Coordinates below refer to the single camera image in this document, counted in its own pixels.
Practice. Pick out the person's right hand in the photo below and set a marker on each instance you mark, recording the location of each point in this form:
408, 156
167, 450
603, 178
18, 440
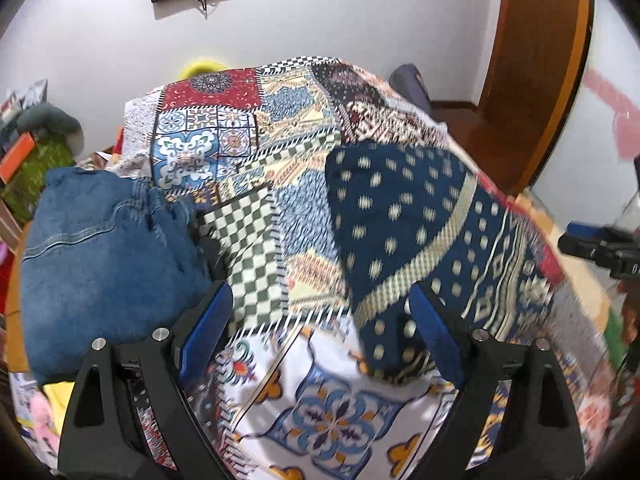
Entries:
631, 310

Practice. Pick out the pink wall decoration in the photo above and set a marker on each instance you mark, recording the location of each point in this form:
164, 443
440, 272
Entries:
617, 110

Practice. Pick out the folded black garment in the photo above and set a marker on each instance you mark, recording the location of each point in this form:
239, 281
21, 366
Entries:
212, 260

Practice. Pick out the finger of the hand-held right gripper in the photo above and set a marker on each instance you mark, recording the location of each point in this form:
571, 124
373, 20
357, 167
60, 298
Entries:
582, 247

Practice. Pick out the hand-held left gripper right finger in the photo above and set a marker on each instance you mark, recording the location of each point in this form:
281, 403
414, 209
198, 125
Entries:
435, 332

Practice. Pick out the green patterned cloth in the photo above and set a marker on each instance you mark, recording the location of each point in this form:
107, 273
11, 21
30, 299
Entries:
37, 177

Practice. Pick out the navy chair back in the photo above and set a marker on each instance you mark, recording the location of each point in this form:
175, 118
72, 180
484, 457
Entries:
410, 85

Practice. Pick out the orange box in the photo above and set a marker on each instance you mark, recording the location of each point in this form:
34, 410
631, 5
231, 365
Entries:
17, 155

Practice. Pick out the yellow cloth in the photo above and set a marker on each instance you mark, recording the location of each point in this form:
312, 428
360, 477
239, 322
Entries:
59, 396

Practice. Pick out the patchwork printed bedspread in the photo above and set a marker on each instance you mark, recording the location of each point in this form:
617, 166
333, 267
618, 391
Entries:
320, 410

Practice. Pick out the folded blue jeans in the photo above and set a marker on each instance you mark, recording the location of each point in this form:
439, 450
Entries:
100, 270

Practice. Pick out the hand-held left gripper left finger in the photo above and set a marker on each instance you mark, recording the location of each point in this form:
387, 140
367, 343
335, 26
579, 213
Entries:
205, 332

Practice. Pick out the yellow plush object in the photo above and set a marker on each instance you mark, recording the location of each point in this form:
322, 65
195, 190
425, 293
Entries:
202, 67

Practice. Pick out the brown wooden door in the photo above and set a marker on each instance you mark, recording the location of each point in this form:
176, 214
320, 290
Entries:
535, 70

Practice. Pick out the navy patterned hoodie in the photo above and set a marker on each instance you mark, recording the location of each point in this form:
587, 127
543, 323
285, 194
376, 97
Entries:
400, 220

